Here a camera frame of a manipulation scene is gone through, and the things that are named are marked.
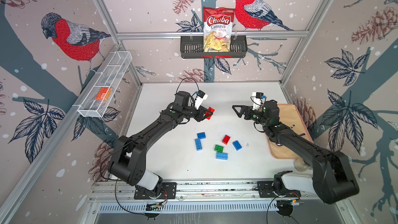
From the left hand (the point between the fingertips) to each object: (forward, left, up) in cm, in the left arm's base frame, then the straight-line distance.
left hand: (212, 109), depth 81 cm
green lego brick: (-14, -4, -20) cm, 25 cm away
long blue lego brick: (-11, +8, -19) cm, 24 cm away
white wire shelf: (+14, +55, +11) cm, 57 cm away
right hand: (+3, -14, -1) cm, 14 cm away
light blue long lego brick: (-18, -6, -19) cm, 27 cm away
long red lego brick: (-1, +3, -2) cm, 3 cm away
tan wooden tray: (+9, -53, -20) cm, 57 cm away
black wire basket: (+38, +11, +13) cm, 42 cm away
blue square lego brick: (-12, -15, -19) cm, 27 cm away
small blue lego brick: (-6, +6, -19) cm, 20 cm away
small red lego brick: (-8, -9, -19) cm, 23 cm away
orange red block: (+1, +53, +13) cm, 55 cm away
